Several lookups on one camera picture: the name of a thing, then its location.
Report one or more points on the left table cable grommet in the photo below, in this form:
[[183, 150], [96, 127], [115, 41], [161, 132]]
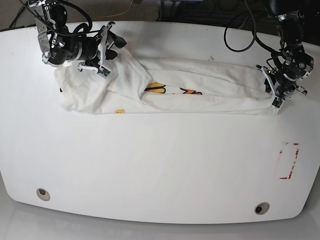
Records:
[[43, 194]]

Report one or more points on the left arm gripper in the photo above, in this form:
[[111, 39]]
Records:
[[278, 85]]

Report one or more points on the table cable grommet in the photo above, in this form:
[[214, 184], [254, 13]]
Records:
[[43, 194], [262, 208]]

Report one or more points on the red tape rectangle marking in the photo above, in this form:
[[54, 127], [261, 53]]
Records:
[[287, 159]]

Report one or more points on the white printed t-shirt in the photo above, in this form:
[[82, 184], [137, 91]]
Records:
[[165, 85]]

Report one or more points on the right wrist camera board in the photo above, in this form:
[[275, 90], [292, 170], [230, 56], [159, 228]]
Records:
[[103, 72]]

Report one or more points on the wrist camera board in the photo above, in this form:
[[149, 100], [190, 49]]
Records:
[[277, 102], [103, 72]]

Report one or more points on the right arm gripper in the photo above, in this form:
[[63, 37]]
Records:
[[94, 52]]

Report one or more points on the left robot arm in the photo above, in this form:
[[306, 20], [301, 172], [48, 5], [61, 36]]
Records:
[[291, 61]]

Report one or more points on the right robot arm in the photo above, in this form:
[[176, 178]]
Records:
[[57, 44]]

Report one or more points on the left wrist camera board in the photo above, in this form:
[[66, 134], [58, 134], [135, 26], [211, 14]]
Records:
[[277, 102]]

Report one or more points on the right table cable grommet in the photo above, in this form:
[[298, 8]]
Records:
[[262, 208]]

